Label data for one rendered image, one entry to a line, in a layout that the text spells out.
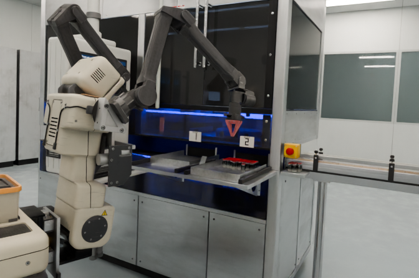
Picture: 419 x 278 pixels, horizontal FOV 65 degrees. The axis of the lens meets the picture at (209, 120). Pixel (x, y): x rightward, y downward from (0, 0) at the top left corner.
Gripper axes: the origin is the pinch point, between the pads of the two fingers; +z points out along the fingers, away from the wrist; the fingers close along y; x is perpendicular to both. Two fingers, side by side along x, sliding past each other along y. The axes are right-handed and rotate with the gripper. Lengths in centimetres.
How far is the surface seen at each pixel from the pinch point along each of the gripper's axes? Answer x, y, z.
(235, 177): -3.3, -0.1, 18.9
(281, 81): -11.1, 30.7, -31.5
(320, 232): -32, 56, 47
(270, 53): -4, 29, -47
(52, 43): 100, -26, -41
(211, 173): 9.2, 0.1, 18.8
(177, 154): 54, 37, 13
